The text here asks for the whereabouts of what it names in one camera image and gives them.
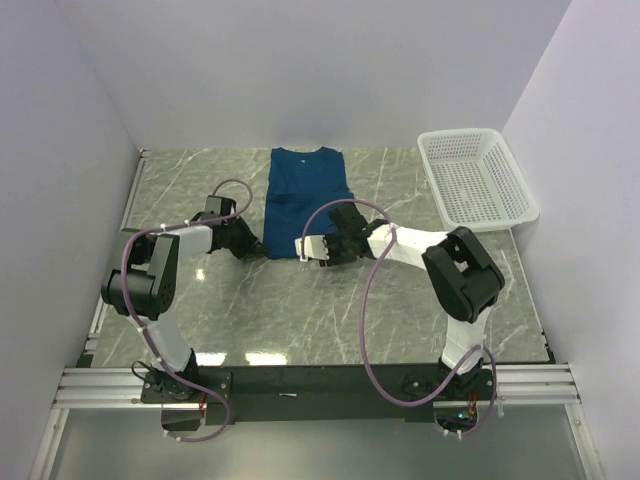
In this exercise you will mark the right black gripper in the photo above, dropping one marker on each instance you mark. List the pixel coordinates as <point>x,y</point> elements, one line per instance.
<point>333,245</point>

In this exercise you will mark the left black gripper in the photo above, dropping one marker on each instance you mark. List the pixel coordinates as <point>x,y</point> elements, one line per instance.
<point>245,242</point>

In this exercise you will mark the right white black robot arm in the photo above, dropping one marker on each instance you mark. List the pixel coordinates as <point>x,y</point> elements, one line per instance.
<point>466,281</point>

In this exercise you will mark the blue cartoon print t-shirt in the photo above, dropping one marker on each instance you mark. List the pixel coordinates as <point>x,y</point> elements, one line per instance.
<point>299,184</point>

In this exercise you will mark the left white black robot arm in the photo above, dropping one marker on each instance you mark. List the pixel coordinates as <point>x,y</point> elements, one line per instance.
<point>141,282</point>

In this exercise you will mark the aluminium frame rail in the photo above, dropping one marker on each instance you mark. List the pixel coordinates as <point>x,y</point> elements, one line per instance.
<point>536,384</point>

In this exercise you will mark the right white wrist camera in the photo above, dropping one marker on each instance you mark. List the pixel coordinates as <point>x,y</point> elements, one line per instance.
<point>312,248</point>

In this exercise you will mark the white plastic perforated basket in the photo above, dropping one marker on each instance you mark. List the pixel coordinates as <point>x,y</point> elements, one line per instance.
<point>475,180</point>

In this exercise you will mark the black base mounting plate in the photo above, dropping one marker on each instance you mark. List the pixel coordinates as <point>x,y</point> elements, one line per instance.
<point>310,393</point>

